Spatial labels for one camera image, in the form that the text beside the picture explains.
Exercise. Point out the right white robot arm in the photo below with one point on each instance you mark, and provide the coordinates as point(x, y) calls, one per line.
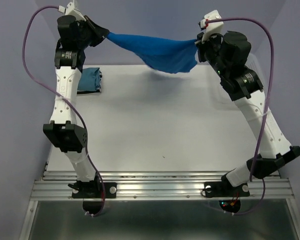
point(273, 150)

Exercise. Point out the white plastic basket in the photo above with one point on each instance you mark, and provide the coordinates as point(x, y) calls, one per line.
point(253, 64)

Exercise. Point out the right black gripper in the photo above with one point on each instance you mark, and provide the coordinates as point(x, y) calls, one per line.
point(214, 37)

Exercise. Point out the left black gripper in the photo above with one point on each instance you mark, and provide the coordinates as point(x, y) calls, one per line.
point(99, 33)

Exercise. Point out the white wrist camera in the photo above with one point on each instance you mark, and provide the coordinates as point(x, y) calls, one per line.
point(71, 9)
point(211, 28)

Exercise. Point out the aluminium mounting rail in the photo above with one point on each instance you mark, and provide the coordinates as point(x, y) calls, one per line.
point(149, 185)

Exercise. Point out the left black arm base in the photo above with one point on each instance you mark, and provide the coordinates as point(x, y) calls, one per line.
point(93, 194)

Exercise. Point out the teal tank top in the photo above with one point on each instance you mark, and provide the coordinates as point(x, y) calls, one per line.
point(91, 79)

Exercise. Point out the black white striped tank top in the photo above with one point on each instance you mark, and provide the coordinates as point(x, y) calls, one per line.
point(88, 92)

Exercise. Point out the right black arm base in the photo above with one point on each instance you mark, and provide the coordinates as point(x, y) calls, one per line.
point(229, 195)

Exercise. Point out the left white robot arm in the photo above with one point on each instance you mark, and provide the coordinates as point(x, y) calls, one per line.
point(63, 130)

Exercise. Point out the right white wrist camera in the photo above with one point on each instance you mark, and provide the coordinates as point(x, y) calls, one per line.
point(211, 28)

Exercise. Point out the blue tank top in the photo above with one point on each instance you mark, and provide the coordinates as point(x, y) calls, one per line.
point(161, 54)

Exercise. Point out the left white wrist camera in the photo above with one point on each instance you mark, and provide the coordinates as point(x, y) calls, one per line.
point(71, 9)

